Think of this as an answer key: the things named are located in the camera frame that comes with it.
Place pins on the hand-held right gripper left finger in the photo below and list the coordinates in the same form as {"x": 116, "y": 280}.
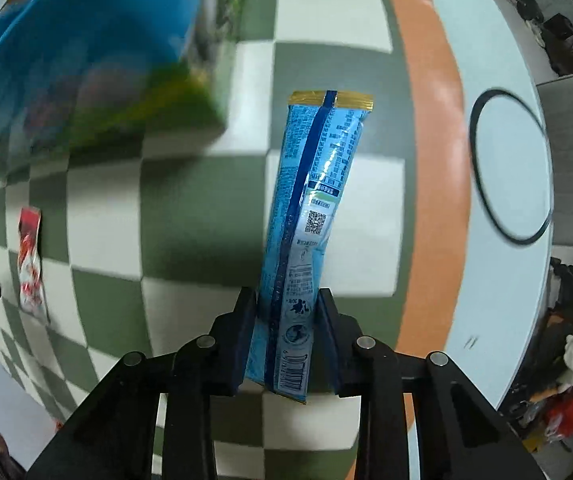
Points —
{"x": 245, "y": 340}

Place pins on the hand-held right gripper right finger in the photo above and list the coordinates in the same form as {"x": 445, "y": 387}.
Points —
{"x": 329, "y": 340}

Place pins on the white and red snack packet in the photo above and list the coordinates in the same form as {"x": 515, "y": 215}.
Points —
{"x": 31, "y": 270}

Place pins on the long blue snack packet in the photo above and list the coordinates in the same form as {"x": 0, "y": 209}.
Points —
{"x": 311, "y": 185}

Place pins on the blue and green carton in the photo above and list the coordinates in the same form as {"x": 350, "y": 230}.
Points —
{"x": 91, "y": 60}

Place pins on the green checkered mat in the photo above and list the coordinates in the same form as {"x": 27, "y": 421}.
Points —
{"x": 191, "y": 200}

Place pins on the black equipment pile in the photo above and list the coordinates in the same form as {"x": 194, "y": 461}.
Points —
{"x": 561, "y": 30}

